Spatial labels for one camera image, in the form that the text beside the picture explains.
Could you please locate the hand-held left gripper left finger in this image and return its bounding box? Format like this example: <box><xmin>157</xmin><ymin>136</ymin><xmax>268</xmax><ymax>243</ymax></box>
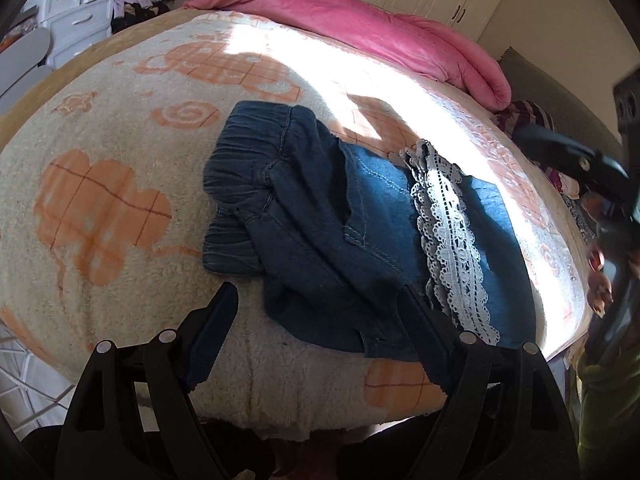
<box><xmin>54</xmin><ymin>281</ymin><xmax>240</xmax><ymax>480</ymax></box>

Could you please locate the pink duvet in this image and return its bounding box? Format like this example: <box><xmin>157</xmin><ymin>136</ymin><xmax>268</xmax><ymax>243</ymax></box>
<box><xmin>182</xmin><ymin>0</ymin><xmax>512</xmax><ymax>113</ymax></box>

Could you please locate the cream orange floral blanket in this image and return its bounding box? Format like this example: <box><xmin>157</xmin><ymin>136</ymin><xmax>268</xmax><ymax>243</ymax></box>
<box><xmin>0</xmin><ymin>10</ymin><xmax>593</xmax><ymax>433</ymax></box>

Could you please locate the grey board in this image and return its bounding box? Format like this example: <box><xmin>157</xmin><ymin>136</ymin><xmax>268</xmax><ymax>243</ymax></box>
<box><xmin>0</xmin><ymin>64</ymin><xmax>53</xmax><ymax>117</ymax></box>
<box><xmin>0</xmin><ymin>27</ymin><xmax>52</xmax><ymax>96</ymax></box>

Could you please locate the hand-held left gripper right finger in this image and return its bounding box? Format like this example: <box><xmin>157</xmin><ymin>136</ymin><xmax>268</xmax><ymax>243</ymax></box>
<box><xmin>397</xmin><ymin>284</ymin><xmax>581</xmax><ymax>480</ymax></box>

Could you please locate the striped pillow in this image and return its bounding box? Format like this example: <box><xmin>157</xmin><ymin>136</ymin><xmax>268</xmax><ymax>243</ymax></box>
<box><xmin>492</xmin><ymin>100</ymin><xmax>558</xmax><ymax>161</ymax></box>

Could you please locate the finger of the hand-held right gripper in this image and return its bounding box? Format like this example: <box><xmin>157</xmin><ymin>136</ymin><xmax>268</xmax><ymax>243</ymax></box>
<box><xmin>514</xmin><ymin>124</ymin><xmax>630</xmax><ymax>188</ymax></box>

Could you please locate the blue denim pants lace trim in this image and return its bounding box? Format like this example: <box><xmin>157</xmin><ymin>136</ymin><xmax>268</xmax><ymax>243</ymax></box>
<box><xmin>201</xmin><ymin>100</ymin><xmax>523</xmax><ymax>363</ymax></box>

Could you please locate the white plastic drawer unit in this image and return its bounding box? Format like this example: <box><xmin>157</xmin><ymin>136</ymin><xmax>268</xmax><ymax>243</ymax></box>
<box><xmin>22</xmin><ymin>0</ymin><xmax>121</xmax><ymax>68</ymax></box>

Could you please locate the person's right hand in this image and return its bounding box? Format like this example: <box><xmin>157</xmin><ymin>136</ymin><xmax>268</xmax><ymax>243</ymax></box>
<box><xmin>585</xmin><ymin>247</ymin><xmax>615</xmax><ymax>318</ymax></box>

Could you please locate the dark patterned pillow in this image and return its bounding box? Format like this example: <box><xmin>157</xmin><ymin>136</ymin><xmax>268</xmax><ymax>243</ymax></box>
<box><xmin>562</xmin><ymin>192</ymin><xmax>601</xmax><ymax>248</ymax></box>

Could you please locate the grey headboard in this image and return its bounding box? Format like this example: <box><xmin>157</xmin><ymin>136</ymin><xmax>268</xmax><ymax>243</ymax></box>
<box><xmin>500</xmin><ymin>46</ymin><xmax>626</xmax><ymax>161</ymax></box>

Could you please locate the pile of clothes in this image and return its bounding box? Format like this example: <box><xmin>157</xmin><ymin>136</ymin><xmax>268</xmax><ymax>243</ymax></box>
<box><xmin>110</xmin><ymin>0</ymin><xmax>181</xmax><ymax>36</ymax></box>

